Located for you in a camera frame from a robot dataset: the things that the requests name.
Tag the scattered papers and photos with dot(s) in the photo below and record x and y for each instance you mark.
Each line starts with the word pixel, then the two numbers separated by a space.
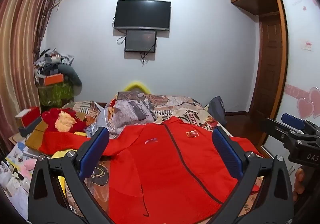
pixel 15 164

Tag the pink plush toy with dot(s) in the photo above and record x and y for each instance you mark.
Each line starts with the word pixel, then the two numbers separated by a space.
pixel 27 165

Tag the grey neck pillow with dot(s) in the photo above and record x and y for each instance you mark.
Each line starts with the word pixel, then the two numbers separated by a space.
pixel 72 74

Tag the green patterned cloth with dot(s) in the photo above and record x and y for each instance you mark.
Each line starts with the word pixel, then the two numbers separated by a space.
pixel 56 93

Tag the small black wall monitor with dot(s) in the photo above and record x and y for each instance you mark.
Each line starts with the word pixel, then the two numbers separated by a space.
pixel 140 40

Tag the newspaper print duvet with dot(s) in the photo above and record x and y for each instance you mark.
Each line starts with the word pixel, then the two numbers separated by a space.
pixel 140 109

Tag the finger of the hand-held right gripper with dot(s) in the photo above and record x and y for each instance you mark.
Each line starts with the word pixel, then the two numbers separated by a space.
pixel 277 130
pixel 292 119

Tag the grey checked pillow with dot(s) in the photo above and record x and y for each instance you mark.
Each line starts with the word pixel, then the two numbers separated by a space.
pixel 105 119

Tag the brown cardboard box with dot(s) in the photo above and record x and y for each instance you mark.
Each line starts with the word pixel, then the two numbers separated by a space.
pixel 37 138

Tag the red plush toy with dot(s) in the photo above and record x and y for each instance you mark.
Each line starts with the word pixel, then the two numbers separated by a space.
pixel 60 120

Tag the dark grey box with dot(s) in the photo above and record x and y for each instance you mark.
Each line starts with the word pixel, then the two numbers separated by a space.
pixel 30 128

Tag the person's right hand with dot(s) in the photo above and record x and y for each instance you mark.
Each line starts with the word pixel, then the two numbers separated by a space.
pixel 298 184

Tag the yellow fuzzy headboard item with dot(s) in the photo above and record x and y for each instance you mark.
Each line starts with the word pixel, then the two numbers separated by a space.
pixel 135 86

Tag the white wardrobe sliding door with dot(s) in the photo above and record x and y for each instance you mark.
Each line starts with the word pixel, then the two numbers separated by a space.
pixel 300 64

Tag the pile of bags and packets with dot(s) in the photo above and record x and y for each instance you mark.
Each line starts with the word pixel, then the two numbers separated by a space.
pixel 50 58

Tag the orange box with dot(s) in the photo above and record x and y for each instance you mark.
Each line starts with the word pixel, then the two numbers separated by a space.
pixel 53 79

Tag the black wall television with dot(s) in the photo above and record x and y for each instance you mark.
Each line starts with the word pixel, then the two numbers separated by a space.
pixel 142 14

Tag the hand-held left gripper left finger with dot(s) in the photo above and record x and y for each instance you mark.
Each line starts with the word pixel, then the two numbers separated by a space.
pixel 93 150

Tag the red zip jacket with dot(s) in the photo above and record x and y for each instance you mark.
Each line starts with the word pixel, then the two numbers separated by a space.
pixel 162 169

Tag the dark blue bag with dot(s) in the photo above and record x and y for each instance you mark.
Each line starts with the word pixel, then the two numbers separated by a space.
pixel 217 109

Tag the striped brown curtain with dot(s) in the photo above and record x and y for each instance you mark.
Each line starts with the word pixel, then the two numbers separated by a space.
pixel 20 51

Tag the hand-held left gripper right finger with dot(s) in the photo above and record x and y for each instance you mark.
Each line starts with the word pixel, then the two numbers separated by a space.
pixel 226 150

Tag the yellow towel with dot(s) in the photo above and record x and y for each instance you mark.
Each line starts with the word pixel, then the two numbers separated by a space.
pixel 61 184

